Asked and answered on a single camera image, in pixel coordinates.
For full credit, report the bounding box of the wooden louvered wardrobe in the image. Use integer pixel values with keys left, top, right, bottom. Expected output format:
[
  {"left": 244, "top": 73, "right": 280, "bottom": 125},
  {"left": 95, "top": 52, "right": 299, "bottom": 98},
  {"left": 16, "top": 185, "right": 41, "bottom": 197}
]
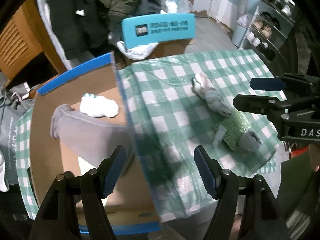
[{"left": 1, "top": 0, "right": 67, "bottom": 80}]

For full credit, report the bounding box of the green sparkly scrub cloth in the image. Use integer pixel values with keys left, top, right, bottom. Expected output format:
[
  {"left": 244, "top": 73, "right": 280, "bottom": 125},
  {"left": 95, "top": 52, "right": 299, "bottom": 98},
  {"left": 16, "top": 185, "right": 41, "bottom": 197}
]
[{"left": 214, "top": 109, "right": 251, "bottom": 151}]

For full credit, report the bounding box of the white patterned knotted cloth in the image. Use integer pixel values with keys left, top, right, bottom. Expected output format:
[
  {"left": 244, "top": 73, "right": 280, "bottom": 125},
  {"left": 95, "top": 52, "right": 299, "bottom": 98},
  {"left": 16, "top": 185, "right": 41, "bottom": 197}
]
[{"left": 192, "top": 72, "right": 232, "bottom": 116}]

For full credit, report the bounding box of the grey tote bag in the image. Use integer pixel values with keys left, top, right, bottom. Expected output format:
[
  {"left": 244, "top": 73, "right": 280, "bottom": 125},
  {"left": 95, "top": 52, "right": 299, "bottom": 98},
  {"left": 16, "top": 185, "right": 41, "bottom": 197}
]
[{"left": 0, "top": 100, "right": 33, "bottom": 173}]

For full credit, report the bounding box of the grey clothes pile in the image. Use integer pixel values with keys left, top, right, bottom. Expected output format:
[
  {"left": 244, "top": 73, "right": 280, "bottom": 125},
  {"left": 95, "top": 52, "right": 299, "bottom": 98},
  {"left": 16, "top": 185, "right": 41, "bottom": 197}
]
[{"left": 1, "top": 82, "right": 35, "bottom": 113}]

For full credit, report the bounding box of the light pink towel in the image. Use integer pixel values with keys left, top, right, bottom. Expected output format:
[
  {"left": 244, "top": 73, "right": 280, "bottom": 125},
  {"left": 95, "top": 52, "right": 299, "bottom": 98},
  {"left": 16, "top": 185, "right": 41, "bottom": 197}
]
[{"left": 0, "top": 152, "right": 9, "bottom": 192}]

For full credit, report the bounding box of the green checkered tablecloth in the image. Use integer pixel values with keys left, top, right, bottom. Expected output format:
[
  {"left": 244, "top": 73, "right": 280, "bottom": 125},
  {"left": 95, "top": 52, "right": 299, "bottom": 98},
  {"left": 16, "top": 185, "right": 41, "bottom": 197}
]
[{"left": 16, "top": 50, "right": 280, "bottom": 222}]

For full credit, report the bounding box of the black hanging jacket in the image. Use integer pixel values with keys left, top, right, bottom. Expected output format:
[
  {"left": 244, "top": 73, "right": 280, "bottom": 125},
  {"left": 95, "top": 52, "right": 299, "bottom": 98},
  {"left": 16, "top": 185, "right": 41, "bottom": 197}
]
[{"left": 48, "top": 0, "right": 114, "bottom": 60}]

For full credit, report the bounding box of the grey fleece slipper sock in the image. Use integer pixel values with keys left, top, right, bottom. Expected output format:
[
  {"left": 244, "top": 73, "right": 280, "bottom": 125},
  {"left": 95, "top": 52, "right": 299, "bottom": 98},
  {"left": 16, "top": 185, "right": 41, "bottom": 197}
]
[{"left": 50, "top": 105, "right": 133, "bottom": 176}]

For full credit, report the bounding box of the person right hand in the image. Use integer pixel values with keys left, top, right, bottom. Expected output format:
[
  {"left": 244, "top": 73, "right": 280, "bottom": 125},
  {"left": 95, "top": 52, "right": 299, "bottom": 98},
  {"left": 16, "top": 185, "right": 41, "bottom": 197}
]
[{"left": 309, "top": 144, "right": 320, "bottom": 172}]

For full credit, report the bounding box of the black sock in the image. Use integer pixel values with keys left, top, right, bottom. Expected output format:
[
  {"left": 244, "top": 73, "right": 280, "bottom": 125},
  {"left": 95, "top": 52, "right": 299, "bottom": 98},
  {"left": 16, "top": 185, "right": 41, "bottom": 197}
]
[{"left": 213, "top": 125, "right": 227, "bottom": 147}]

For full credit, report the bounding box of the teal shoe box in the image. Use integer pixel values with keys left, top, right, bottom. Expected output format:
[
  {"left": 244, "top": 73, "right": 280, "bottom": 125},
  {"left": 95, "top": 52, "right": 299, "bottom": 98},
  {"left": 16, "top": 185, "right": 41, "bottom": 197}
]
[{"left": 121, "top": 13, "right": 195, "bottom": 49}]

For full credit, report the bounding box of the metal shoe rack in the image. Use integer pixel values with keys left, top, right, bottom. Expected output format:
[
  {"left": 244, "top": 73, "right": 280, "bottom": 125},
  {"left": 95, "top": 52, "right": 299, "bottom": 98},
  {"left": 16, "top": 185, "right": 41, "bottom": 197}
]
[{"left": 239, "top": 0, "right": 298, "bottom": 65}]

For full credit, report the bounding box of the light blue trash bin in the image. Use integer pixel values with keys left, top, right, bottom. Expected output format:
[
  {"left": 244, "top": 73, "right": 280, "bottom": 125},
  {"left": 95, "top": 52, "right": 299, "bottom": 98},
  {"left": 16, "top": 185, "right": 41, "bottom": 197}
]
[{"left": 231, "top": 23, "right": 247, "bottom": 48}]

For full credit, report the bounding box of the blue cardboard box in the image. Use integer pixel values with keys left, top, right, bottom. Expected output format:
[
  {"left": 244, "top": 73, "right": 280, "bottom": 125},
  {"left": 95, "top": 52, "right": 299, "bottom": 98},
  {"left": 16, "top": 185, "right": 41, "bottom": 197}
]
[{"left": 29, "top": 53, "right": 160, "bottom": 239}]

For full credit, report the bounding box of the white blue sock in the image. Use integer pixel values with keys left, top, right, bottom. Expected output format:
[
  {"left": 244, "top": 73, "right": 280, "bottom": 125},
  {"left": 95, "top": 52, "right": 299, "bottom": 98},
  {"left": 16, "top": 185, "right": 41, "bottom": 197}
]
[{"left": 79, "top": 93, "right": 119, "bottom": 118}]

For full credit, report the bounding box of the brown cardboard box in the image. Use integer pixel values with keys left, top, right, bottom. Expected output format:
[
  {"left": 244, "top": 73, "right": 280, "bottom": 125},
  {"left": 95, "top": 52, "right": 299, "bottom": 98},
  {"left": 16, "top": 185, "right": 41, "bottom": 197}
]
[{"left": 118, "top": 39, "right": 194, "bottom": 67}]

